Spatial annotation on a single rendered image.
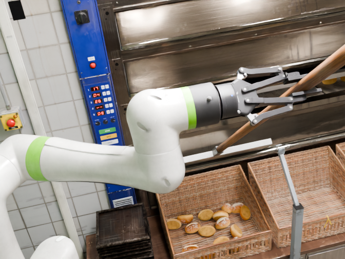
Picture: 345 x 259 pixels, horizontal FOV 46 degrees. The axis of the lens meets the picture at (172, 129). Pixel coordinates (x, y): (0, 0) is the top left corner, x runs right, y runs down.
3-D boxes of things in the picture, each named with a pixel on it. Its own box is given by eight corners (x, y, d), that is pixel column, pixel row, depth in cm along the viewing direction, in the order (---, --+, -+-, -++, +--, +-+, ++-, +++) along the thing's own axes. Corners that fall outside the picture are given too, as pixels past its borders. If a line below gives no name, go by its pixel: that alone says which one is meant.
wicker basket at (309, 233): (246, 196, 269) (245, 161, 255) (325, 178, 276) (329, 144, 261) (276, 250, 228) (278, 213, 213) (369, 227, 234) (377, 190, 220)
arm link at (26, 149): (-4, 187, 111) (-23, 149, 105) (27, 161, 121) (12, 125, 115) (46, 194, 103) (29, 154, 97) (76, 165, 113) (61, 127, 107)
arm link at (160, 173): (34, 147, 99) (64, 130, 108) (45, 189, 103) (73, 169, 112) (168, 158, 83) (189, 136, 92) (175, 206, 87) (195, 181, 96)
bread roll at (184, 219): (193, 215, 248) (194, 223, 248) (192, 213, 255) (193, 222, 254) (177, 216, 248) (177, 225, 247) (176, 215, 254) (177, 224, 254)
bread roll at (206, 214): (215, 218, 250) (213, 217, 256) (212, 207, 251) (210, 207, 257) (199, 222, 249) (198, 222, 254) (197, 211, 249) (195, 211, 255)
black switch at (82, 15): (76, 24, 191) (71, 1, 186) (90, 22, 192) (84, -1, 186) (77, 26, 188) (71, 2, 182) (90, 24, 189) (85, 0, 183)
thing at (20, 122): (5, 125, 211) (-1, 108, 206) (25, 122, 212) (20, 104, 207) (4, 132, 205) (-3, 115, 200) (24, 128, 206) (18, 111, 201)
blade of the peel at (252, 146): (272, 143, 193) (270, 137, 193) (158, 168, 185) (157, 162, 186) (250, 154, 228) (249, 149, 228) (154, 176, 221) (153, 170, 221)
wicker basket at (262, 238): (157, 217, 261) (152, 182, 247) (241, 197, 269) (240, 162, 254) (175, 276, 220) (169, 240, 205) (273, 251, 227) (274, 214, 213)
